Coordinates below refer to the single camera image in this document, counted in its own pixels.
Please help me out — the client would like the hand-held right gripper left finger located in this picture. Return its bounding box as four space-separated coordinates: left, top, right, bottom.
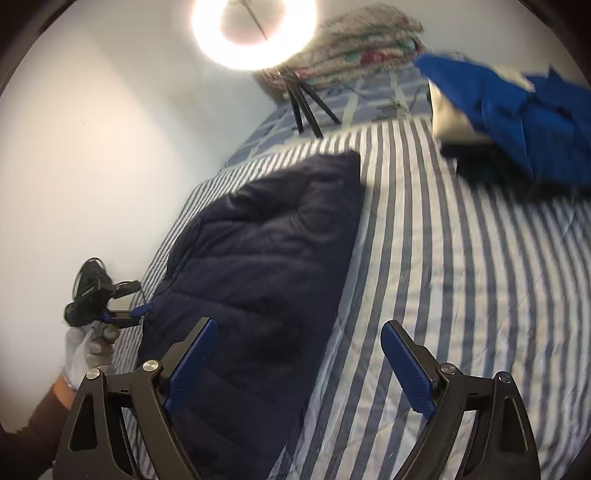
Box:
53 316 219 480

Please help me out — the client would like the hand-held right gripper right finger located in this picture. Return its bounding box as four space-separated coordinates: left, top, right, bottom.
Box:
381 319 541 480

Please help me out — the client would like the navy puffer jacket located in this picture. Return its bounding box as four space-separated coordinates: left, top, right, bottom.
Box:
136 150 363 480

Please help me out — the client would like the person's left forearm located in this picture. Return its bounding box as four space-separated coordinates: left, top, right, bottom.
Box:
0 375 79 480

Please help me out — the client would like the person's left hand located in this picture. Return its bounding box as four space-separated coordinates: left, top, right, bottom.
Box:
62 322 117 391

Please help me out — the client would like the bed with striped sheet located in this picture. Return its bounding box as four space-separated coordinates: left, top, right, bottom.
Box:
111 117 591 480

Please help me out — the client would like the dark cloth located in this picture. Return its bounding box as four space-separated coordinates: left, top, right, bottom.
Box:
438 138 578 201

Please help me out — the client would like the black light tripod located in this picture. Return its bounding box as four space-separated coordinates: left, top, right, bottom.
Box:
261 65 342 139

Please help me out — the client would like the white grey cloth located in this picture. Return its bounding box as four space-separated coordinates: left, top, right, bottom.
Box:
429 83 497 145

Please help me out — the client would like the bright blue jacket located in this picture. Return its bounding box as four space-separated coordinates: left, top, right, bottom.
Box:
413 52 591 190

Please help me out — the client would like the blue patterned blanket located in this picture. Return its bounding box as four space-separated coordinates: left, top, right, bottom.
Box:
226 60 437 167

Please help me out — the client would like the pile of floral quilts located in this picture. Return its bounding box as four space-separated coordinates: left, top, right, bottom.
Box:
263 4 428 100

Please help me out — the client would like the ring light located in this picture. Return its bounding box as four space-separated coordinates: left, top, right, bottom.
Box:
191 0 318 71

